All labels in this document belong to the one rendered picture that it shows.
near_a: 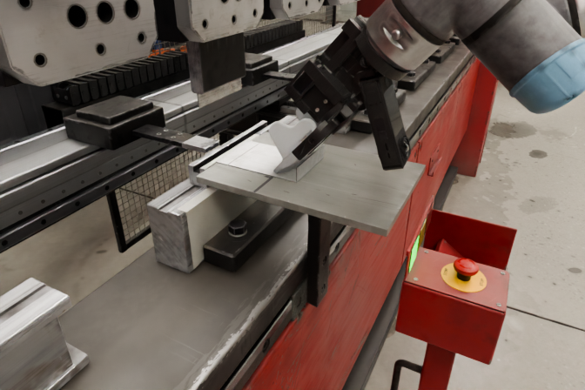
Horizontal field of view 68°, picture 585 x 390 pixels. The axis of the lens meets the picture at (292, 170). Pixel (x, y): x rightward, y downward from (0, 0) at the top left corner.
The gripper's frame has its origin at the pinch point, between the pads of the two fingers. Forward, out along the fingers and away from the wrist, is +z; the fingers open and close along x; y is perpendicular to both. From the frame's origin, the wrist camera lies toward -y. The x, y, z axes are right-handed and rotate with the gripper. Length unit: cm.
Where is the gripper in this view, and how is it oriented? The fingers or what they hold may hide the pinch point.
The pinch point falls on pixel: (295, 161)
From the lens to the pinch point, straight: 60.2
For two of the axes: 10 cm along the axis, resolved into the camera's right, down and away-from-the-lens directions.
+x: -4.7, 4.0, -7.8
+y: -6.7, -7.4, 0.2
